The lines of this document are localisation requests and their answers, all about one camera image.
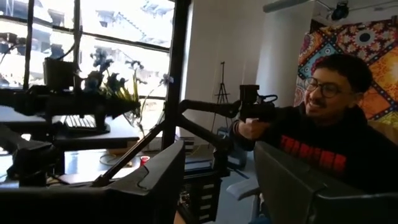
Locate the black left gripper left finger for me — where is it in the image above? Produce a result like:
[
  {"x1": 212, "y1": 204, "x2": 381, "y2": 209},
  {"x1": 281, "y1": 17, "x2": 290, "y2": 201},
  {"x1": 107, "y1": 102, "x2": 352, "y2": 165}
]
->
[{"x1": 0, "y1": 139, "x2": 187, "y2": 224}]

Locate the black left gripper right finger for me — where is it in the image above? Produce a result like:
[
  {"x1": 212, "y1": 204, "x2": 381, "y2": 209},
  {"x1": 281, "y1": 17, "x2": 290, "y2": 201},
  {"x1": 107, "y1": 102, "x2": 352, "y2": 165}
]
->
[{"x1": 253, "y1": 140, "x2": 398, "y2": 224}]

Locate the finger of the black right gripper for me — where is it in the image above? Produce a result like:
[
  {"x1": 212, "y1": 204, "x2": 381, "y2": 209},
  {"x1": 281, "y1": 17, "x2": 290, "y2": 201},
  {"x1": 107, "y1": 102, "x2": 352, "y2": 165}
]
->
[{"x1": 105, "y1": 98, "x2": 142, "y2": 116}]

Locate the blue artificial flower bunch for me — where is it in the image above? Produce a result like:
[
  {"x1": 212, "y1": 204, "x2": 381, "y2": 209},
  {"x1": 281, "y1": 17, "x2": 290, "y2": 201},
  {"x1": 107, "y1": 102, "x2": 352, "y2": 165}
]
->
[{"x1": 81, "y1": 46, "x2": 175, "y2": 138}]

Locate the black keyboard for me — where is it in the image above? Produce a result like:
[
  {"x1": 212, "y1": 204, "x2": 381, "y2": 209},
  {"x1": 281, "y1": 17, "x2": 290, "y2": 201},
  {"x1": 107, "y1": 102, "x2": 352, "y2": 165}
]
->
[{"x1": 63, "y1": 114, "x2": 97, "y2": 129}]

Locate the black desk with keyboard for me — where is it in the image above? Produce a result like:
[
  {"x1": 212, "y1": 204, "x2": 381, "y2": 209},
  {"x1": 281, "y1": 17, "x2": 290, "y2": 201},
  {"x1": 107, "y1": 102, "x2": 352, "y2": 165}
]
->
[{"x1": 0, "y1": 105, "x2": 141, "y2": 150}]

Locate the grey chair armrest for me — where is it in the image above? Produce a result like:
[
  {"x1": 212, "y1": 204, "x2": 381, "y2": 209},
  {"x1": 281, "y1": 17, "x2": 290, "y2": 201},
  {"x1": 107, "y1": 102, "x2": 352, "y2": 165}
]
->
[{"x1": 226, "y1": 177, "x2": 261, "y2": 202}]

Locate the person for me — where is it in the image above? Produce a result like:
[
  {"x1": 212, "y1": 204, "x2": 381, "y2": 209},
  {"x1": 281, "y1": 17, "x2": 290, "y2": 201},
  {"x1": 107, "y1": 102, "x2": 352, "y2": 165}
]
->
[{"x1": 229, "y1": 53, "x2": 398, "y2": 195}]

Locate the black drawer cabinet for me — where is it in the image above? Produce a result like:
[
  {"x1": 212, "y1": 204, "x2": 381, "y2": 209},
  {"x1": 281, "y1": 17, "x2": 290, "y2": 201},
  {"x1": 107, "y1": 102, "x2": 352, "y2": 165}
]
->
[{"x1": 180, "y1": 174, "x2": 223, "y2": 224}]

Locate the black easel stand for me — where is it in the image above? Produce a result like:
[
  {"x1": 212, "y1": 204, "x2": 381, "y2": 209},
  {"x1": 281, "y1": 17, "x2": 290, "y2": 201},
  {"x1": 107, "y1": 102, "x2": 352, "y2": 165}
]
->
[{"x1": 211, "y1": 61, "x2": 233, "y2": 134}]

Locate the colourful patterned tapestry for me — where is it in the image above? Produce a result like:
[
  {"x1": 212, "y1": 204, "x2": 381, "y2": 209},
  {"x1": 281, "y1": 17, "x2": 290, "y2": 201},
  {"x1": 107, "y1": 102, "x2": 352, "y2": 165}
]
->
[{"x1": 294, "y1": 18, "x2": 398, "y2": 144}]

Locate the black ceiling spotlight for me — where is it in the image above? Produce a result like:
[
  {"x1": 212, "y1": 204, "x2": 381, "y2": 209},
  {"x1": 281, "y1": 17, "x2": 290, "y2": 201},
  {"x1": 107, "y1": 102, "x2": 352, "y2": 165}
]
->
[{"x1": 329, "y1": 1, "x2": 351, "y2": 22}]

